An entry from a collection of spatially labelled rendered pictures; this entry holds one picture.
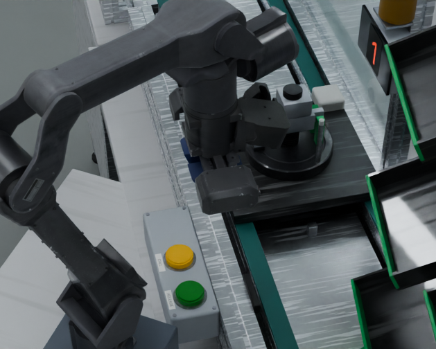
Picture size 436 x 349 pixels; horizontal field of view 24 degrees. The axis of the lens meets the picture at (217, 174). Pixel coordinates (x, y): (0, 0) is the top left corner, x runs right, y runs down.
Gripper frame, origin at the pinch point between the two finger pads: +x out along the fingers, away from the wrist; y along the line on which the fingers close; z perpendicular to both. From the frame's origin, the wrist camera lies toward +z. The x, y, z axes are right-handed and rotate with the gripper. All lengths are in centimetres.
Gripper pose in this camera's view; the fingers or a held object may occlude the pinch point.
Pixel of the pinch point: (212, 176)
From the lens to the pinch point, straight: 116.6
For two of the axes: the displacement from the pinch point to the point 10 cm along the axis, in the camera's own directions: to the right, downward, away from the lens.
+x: 0.1, 7.1, 7.1
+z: 9.7, -1.7, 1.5
